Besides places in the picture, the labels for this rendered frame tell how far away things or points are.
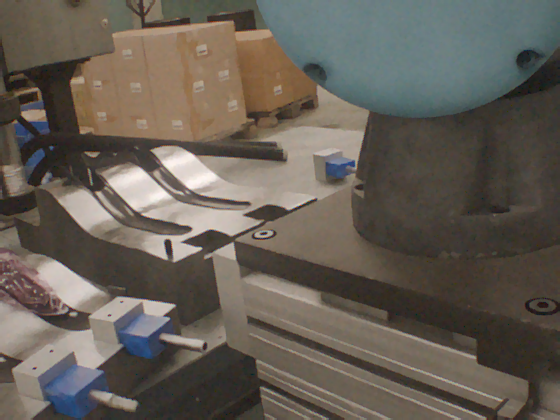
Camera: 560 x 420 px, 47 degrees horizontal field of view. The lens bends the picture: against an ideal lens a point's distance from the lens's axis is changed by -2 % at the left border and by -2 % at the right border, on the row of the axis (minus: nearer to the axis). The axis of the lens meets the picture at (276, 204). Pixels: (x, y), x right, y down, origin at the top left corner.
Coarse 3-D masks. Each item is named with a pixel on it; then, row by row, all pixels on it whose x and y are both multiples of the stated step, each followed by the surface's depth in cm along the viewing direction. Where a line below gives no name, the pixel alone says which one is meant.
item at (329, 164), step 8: (320, 152) 134; (328, 152) 133; (336, 152) 133; (320, 160) 132; (328, 160) 132; (336, 160) 132; (344, 160) 131; (352, 160) 130; (320, 168) 133; (328, 168) 131; (336, 168) 129; (344, 168) 129; (352, 168) 128; (320, 176) 134; (328, 176) 133; (336, 176) 130; (344, 176) 130
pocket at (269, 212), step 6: (270, 204) 96; (252, 210) 94; (258, 210) 95; (264, 210) 96; (270, 210) 96; (276, 210) 95; (282, 210) 94; (288, 210) 93; (246, 216) 94; (252, 216) 94; (258, 216) 95; (264, 216) 96; (270, 216) 97; (276, 216) 96; (282, 216) 95; (270, 222) 97
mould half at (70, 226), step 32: (192, 160) 115; (64, 192) 101; (128, 192) 104; (160, 192) 106; (224, 192) 106; (256, 192) 103; (288, 192) 100; (32, 224) 110; (64, 224) 100; (96, 224) 97; (192, 224) 92; (224, 224) 90; (256, 224) 89; (64, 256) 104; (96, 256) 96; (128, 256) 88; (160, 256) 82; (192, 256) 82; (128, 288) 91; (160, 288) 85; (192, 288) 83; (192, 320) 84
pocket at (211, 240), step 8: (208, 232) 89; (216, 232) 89; (184, 240) 87; (192, 240) 88; (200, 240) 88; (208, 240) 89; (216, 240) 89; (224, 240) 88; (208, 248) 90; (216, 248) 90; (208, 256) 84
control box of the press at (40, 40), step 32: (0, 0) 144; (32, 0) 149; (64, 0) 154; (96, 0) 160; (0, 32) 145; (32, 32) 150; (64, 32) 156; (96, 32) 162; (0, 64) 148; (32, 64) 152; (64, 64) 159; (64, 96) 164; (32, 128) 166; (64, 128) 165; (64, 160) 167
